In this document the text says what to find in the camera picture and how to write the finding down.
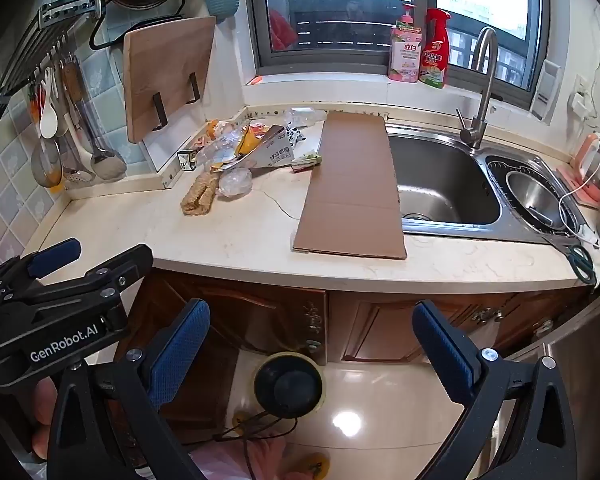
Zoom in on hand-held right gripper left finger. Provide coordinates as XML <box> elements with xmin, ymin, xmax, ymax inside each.
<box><xmin>47</xmin><ymin>298</ymin><xmax>212</xmax><ymax>480</ymax></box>

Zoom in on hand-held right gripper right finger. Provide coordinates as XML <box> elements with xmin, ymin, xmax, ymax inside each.
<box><xmin>411</xmin><ymin>300</ymin><xmax>581</xmax><ymax>480</ymax></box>

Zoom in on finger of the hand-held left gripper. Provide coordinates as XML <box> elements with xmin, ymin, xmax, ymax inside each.
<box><xmin>0</xmin><ymin>238</ymin><xmax>82</xmax><ymax>311</ymax></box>
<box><xmin>0</xmin><ymin>243</ymin><xmax>154</xmax><ymax>321</ymax></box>

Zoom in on red white milk carton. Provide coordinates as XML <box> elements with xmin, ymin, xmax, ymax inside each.
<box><xmin>220</xmin><ymin>125</ymin><xmax>297</xmax><ymax>171</ymax></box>

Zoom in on green tissue pack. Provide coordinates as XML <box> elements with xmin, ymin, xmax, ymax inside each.
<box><xmin>291</xmin><ymin>154</ymin><xmax>325</xmax><ymax>172</ymax></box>

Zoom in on person's left hand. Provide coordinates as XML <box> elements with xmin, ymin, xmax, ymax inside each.
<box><xmin>30</xmin><ymin>377</ymin><xmax>57</xmax><ymax>463</ymax></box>

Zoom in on wooden cabinet door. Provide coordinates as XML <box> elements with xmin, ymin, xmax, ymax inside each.
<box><xmin>330</xmin><ymin>290</ymin><xmax>531</xmax><ymax>365</ymax></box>
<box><xmin>125</xmin><ymin>270</ymin><xmax>329</xmax><ymax>441</ymax></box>

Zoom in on steel slotted spoon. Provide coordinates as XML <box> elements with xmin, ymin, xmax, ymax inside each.
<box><xmin>62</xmin><ymin>166</ymin><xmax>95</xmax><ymax>184</ymax></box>

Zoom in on jute scrubber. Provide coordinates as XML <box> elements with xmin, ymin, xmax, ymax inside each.
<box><xmin>181</xmin><ymin>172</ymin><xmax>220</xmax><ymax>216</ymax></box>

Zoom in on black round disc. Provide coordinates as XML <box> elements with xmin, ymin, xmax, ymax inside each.
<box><xmin>252</xmin><ymin>351</ymin><xmax>327</xmax><ymax>418</ymax></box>

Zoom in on white rice paddle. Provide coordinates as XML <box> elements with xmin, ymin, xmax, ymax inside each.
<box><xmin>40</xmin><ymin>67</ymin><xmax>61</xmax><ymax>139</ymax></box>

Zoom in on clear plastic tray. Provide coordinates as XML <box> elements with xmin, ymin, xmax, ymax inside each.
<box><xmin>217</xmin><ymin>167</ymin><xmax>253</xmax><ymax>197</ymax></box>

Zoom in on stainless steel appliance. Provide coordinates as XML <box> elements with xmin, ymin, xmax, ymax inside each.
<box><xmin>500</xmin><ymin>290</ymin><xmax>600</xmax><ymax>480</ymax></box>

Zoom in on stainless steel sink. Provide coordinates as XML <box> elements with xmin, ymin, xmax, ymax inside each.
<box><xmin>384</xmin><ymin>121</ymin><xmax>600</xmax><ymax>247</ymax></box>

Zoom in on orange snack wrapper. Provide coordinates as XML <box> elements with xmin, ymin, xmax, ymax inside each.
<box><xmin>235</xmin><ymin>122</ymin><xmax>268</xmax><ymax>156</ymax></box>

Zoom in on brown cardboard sheet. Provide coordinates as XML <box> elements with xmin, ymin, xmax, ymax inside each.
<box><xmin>292</xmin><ymin>111</ymin><xmax>408</xmax><ymax>261</ymax></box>

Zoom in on wooden cutting board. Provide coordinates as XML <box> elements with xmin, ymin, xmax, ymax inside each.
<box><xmin>122</xmin><ymin>15</ymin><xmax>217</xmax><ymax>144</ymax></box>

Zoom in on clear plastic bottle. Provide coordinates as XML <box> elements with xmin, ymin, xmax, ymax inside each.
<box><xmin>281</xmin><ymin>107</ymin><xmax>327</xmax><ymax>128</ymax></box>

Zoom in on pink appliance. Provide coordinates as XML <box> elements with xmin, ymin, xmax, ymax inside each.
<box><xmin>555</xmin><ymin>132</ymin><xmax>600</xmax><ymax>208</ymax></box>

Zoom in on steel faucet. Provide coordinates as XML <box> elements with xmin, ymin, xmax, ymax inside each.
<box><xmin>455</xmin><ymin>26</ymin><xmax>499</xmax><ymax>150</ymax></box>

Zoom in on white grater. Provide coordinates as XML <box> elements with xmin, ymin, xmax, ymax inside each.
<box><xmin>531</xmin><ymin>59</ymin><xmax>561</xmax><ymax>125</ymax></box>

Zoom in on blue utensil holder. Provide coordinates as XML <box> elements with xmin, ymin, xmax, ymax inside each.
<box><xmin>203</xmin><ymin>0</ymin><xmax>243</xmax><ymax>23</ymax></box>

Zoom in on red spray bottle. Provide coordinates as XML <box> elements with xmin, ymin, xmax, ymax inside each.
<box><xmin>419</xmin><ymin>8</ymin><xmax>451</xmax><ymax>89</ymax></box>

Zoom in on pink dish soap bottle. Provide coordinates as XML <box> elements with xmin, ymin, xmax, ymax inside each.
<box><xmin>387</xmin><ymin>3</ymin><xmax>424</xmax><ymax>82</ymax></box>

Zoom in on green handled scissors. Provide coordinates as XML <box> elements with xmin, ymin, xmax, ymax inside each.
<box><xmin>550</xmin><ymin>240</ymin><xmax>596</xmax><ymax>285</ymax></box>

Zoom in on black wall rack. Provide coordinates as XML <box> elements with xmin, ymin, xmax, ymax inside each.
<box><xmin>0</xmin><ymin>0</ymin><xmax>103</xmax><ymax>98</ymax></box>

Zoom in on white wall socket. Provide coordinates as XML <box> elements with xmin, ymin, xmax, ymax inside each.
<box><xmin>570</xmin><ymin>74</ymin><xmax>593</xmax><ymax>116</ymax></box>

